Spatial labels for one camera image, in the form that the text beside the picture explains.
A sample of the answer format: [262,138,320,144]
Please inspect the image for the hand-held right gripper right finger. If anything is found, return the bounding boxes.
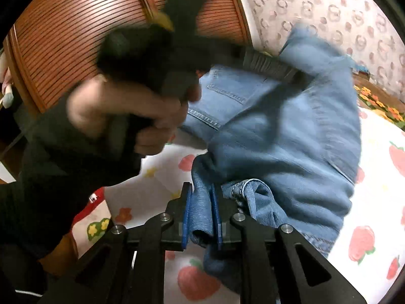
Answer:
[210,184,368,304]

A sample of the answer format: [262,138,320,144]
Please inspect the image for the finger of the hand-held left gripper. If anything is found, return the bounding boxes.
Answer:
[243,48,306,84]

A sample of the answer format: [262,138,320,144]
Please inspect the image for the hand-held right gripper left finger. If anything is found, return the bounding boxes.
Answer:
[38,182,193,304]

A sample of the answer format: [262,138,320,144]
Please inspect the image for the blue denim pants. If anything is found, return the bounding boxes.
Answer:
[180,25,363,295]

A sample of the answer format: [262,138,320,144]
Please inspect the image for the person's left forearm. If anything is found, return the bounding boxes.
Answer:
[0,93,146,260]

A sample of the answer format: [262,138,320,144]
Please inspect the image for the person's left hand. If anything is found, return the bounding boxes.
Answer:
[67,75,202,156]

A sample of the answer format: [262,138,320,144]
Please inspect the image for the wooden louvered closet door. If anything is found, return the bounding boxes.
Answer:
[134,0,254,54]
[3,0,157,115]

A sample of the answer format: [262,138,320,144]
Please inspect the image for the blue cardboard box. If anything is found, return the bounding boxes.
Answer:
[350,60,371,78]

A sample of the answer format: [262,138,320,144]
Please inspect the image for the red printed cloth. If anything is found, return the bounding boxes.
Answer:
[72,186,112,243]

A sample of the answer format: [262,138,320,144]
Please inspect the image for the floral plush blanket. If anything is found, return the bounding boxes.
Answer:
[354,82,405,130]

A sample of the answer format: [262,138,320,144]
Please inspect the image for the orange brown cloth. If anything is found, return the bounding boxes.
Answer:
[38,231,79,277]

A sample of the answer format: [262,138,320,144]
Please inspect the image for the white strawberry print sheet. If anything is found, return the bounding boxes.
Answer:
[71,106,405,304]

